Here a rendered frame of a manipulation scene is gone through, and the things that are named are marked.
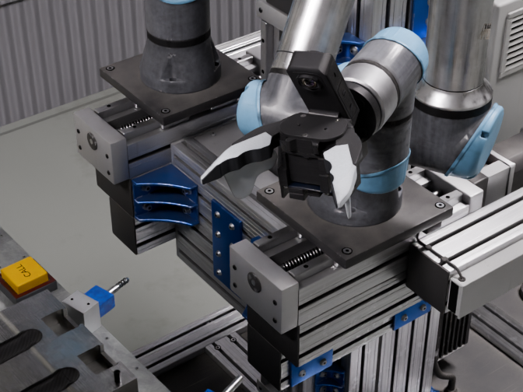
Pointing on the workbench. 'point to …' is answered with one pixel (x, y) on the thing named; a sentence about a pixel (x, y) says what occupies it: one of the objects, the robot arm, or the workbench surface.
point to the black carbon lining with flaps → (66, 376)
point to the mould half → (54, 351)
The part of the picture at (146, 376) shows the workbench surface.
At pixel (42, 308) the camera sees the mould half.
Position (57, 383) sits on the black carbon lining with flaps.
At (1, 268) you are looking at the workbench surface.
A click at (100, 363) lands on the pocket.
